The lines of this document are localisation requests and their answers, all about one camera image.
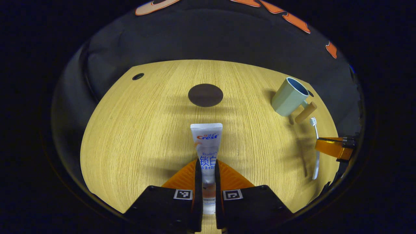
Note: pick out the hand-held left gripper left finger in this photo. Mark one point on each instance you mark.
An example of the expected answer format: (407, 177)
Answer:
(198, 208)

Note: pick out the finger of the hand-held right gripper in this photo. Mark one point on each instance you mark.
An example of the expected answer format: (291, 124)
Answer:
(331, 148)

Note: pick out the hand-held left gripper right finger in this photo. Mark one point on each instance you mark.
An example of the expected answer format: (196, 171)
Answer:
(218, 208)

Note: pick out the light blue toothbrush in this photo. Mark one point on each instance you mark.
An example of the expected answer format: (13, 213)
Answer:
(316, 169)

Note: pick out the white toothpaste tube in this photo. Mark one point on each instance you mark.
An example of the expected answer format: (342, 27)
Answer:
(206, 143)

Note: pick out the dark brown round coaster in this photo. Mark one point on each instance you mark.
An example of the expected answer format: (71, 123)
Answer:
(205, 95)

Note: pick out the black backdrop cloth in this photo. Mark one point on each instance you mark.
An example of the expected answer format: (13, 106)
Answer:
(211, 39)

